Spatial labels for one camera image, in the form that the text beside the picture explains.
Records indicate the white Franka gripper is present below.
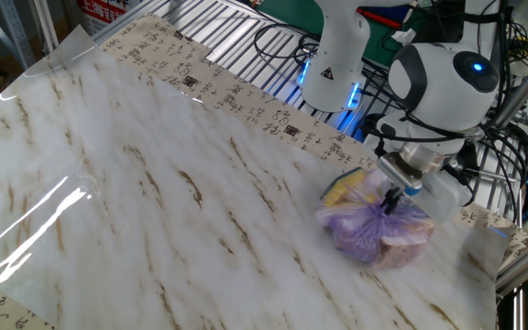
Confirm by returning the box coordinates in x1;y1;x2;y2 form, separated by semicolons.
375;119;475;225

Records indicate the purple plastic bag of sponges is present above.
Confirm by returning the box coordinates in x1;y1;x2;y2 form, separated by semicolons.
314;167;435;270

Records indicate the black curved clamp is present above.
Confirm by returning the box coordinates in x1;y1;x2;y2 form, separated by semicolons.
361;113;387;152

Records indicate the thin metal rod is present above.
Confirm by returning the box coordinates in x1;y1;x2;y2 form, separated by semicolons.
463;167;517;183

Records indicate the white paper scrap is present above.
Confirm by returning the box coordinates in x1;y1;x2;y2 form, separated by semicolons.
390;27;417;48

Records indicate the beige calligraphy print paper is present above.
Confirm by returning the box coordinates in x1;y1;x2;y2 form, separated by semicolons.
0;12;528;330

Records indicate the red pen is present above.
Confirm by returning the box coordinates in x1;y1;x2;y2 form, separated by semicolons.
355;6;405;31

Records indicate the glossy marble pattern sheet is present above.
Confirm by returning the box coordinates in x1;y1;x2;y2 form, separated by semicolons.
0;25;511;330

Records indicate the red white printed box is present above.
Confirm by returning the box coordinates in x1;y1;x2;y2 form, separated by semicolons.
76;0;132;37

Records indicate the grey perforated steel upright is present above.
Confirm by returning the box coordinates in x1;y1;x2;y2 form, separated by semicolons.
0;0;37;70

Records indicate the silver wrist camera blue cap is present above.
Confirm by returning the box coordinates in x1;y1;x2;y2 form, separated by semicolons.
376;152;424;197

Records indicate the black camera cable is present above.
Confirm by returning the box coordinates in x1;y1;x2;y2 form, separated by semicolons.
253;22;485;160

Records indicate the tangle of black cables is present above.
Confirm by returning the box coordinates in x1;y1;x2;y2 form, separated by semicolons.
474;0;528;221

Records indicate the slanted aluminium profile post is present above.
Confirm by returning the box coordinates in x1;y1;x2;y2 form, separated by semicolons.
492;40;528;132

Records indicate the white metal post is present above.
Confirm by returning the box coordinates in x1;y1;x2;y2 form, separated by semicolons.
29;0;60;54

